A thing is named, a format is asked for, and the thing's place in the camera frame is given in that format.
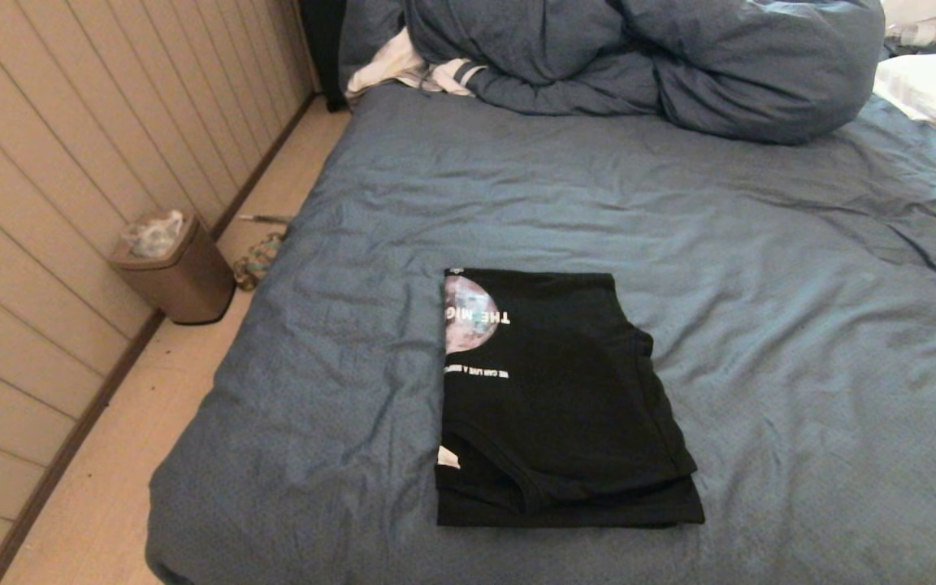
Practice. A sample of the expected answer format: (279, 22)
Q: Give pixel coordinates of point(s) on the black printed t-shirt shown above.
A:
(565, 406)

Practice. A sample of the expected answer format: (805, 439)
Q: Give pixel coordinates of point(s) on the green patterned slippers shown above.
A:
(257, 262)

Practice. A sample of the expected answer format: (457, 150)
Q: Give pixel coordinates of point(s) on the white striped garment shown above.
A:
(391, 65)

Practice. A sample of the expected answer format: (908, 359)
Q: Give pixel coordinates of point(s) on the black bedside furniture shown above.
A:
(323, 49)

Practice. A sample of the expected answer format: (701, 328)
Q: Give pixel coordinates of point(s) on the bronze trash bin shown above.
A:
(184, 284)

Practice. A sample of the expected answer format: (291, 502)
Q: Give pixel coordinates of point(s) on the blue bed sheet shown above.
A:
(760, 325)

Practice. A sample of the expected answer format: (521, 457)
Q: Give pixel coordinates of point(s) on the crumpled blue duvet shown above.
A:
(720, 65)

